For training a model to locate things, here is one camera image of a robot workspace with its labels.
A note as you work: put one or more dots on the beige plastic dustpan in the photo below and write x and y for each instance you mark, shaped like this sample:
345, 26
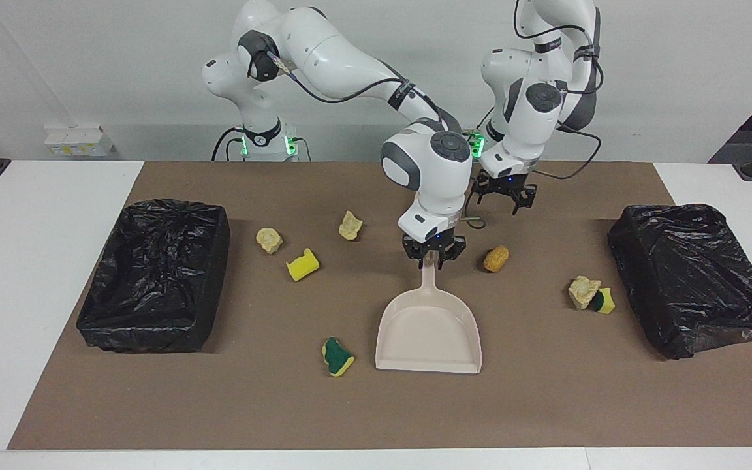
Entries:
428, 333

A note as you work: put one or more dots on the orange brown sponge lump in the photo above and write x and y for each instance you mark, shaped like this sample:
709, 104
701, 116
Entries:
495, 258

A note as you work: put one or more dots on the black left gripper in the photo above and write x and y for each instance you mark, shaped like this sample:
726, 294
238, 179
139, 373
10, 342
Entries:
506, 185

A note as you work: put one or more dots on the large green yellow sponge piece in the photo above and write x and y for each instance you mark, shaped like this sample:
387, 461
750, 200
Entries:
337, 357

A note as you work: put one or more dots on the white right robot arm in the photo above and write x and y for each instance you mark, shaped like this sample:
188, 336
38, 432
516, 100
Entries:
350, 62

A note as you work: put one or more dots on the small green yellow sponge piece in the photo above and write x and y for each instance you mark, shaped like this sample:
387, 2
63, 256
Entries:
606, 301

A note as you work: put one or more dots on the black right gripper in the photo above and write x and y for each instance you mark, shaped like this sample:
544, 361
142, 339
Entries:
438, 243

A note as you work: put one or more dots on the black bag lined bin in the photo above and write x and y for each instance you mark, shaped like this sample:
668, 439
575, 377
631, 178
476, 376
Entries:
689, 274
154, 274

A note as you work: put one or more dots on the brown table mat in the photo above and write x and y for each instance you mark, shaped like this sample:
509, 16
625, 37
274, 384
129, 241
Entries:
350, 405

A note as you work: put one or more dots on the white wall socket box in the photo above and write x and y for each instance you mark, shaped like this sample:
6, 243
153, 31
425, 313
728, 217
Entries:
79, 141

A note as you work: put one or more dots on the beige sponge chunk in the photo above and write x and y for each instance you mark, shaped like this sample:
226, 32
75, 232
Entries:
269, 240
581, 291
350, 225

